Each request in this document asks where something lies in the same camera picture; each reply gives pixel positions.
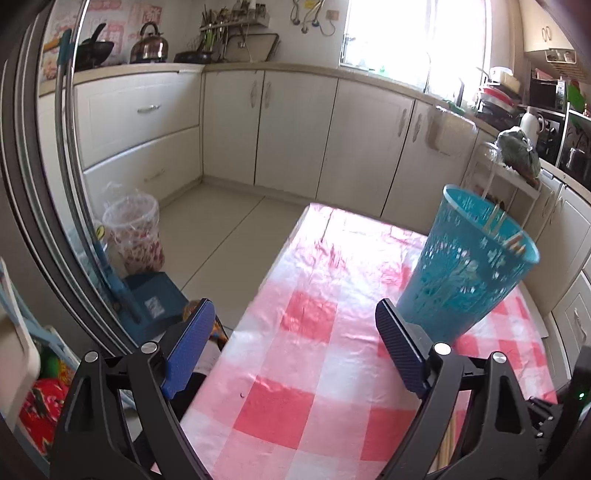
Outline bundle of wooden chopsticks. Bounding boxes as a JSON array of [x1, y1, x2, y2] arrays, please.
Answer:
[[482, 203, 527, 254]]

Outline yellow patterned slipper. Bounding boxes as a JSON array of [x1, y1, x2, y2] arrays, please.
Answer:
[[184, 300, 229, 346]]

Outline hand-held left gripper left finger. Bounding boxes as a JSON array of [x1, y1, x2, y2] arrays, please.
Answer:
[[48, 299, 217, 480]]

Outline teal and beige shelf unit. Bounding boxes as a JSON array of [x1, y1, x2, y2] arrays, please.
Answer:
[[0, 258, 63, 467]]

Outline white rolling cart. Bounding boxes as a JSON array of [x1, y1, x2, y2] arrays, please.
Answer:
[[464, 141, 543, 232]]

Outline wall utensil rack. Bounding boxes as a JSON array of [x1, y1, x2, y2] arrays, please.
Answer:
[[199, 2, 271, 33]]

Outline steel kettle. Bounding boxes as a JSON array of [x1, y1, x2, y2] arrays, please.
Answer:
[[129, 22, 169, 64]]

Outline cream wall cabinet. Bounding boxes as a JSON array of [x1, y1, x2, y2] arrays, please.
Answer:
[[519, 0, 578, 52]]

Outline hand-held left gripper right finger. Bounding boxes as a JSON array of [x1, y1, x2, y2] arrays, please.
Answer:
[[375, 299, 541, 480]]

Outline red paper wall decoration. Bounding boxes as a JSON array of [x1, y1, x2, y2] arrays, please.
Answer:
[[85, 0, 163, 28]]

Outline black frying pan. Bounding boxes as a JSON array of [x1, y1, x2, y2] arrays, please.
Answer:
[[173, 48, 215, 64]]

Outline blue dustpan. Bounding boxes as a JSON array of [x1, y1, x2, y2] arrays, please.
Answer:
[[124, 271, 188, 344]]

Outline black cooking pot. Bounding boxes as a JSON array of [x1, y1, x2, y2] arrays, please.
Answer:
[[566, 147, 591, 174]]

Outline small hanging wire basket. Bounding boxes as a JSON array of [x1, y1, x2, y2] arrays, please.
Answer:
[[544, 47, 578, 64]]

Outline stacked dishes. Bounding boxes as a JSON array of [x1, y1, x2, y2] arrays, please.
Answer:
[[478, 67, 522, 121]]

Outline floral lined trash bin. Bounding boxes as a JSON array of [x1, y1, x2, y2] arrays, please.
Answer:
[[102, 185, 166, 278]]

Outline red floral cloth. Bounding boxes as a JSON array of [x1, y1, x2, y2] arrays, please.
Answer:
[[18, 376, 70, 457]]

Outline white two-drawer cabinet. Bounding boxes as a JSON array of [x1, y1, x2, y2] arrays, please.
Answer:
[[74, 65, 206, 204]]

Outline water heater hoses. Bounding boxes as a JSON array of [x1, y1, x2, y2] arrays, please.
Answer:
[[291, 0, 338, 38]]

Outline black wok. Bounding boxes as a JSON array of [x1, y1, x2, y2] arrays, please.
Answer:
[[74, 23, 115, 70]]

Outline white multi-drawer cabinet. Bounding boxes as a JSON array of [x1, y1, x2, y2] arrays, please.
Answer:
[[522, 166, 591, 365]]

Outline red checkered tablecloth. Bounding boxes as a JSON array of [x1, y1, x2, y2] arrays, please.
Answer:
[[178, 203, 559, 480]]

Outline white thermos jug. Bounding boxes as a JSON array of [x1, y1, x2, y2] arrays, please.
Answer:
[[519, 106, 543, 144]]

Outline black microwave oven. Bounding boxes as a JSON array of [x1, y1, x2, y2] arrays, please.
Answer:
[[529, 76, 566, 109]]

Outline white hanging bag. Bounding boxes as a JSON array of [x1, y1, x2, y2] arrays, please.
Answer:
[[427, 105, 478, 155]]

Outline leaning cutting board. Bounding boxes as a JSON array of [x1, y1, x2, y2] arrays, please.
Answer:
[[222, 32, 280, 63]]

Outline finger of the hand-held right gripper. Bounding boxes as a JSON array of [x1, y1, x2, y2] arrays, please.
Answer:
[[525, 394, 566, 444]]

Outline kitchen window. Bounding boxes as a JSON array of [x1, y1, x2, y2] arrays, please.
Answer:
[[339, 0, 490, 93]]

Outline grey tied plastic bag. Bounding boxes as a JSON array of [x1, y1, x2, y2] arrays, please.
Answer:
[[496, 128, 542, 181]]

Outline white door base cabinets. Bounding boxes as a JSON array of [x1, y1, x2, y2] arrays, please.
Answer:
[[201, 65, 483, 222]]

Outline blue perforated plastic basket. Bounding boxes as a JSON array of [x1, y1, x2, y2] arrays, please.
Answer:
[[397, 185, 541, 341]]

